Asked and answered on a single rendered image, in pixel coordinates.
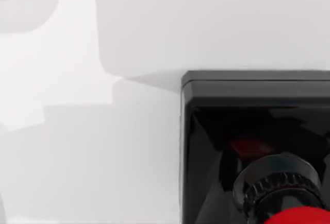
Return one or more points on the black glossy square tray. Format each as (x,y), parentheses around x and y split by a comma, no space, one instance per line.
(206,92)

